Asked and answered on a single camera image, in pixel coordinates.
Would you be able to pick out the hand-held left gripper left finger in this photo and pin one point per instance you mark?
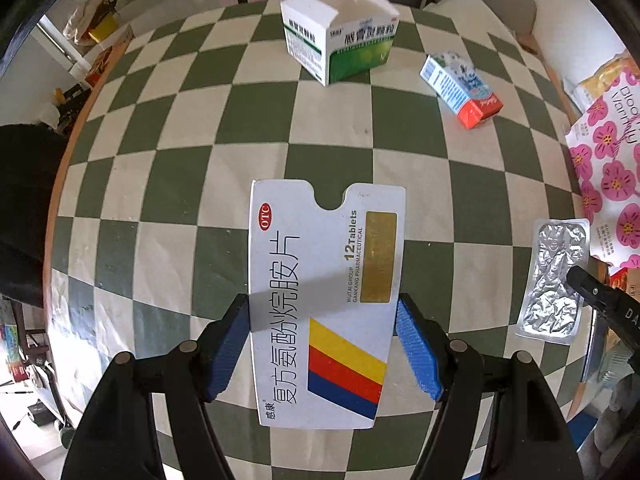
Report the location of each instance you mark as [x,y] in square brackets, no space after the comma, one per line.
[227,355]

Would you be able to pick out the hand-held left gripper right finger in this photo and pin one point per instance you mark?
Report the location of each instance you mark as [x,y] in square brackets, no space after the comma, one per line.
[417,355]

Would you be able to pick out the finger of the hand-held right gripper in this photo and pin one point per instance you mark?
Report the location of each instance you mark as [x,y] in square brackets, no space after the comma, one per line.
[600,299]

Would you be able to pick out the silver blister pack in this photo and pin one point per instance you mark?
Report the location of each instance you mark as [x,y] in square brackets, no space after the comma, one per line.
[552,280]

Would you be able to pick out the white striped tablet box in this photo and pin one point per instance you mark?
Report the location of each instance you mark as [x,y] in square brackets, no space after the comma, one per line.
[325,285]

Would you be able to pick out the person's right hand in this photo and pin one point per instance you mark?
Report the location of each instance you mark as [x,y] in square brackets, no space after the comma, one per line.
[617,415]

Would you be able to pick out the orange printed box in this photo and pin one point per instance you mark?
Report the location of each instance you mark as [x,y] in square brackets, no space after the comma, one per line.
[624,278]

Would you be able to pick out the pink flower paper bag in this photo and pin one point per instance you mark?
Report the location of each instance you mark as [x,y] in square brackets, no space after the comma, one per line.
[610,180]

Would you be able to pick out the blue stool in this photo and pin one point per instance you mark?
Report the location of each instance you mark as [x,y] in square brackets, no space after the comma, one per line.
[577,422]

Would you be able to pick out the green checkered table mat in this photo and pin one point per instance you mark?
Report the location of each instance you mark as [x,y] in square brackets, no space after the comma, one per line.
[150,185]

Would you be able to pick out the yellow snack bag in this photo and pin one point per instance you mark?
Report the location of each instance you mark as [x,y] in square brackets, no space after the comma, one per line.
[595,85]

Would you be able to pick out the blue orange small carton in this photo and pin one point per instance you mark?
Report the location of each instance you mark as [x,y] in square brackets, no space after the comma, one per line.
[462,90]

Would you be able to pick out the red gift carton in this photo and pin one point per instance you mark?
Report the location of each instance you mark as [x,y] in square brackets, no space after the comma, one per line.
[99,65]
[120,42]

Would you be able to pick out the white green medicine box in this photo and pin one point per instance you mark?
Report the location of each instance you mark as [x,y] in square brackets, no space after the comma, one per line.
[340,40]

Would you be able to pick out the yellow bin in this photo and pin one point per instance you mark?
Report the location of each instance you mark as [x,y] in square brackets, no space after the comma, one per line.
[102,29]

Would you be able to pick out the beige bag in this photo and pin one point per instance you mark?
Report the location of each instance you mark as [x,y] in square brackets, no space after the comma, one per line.
[82,10]

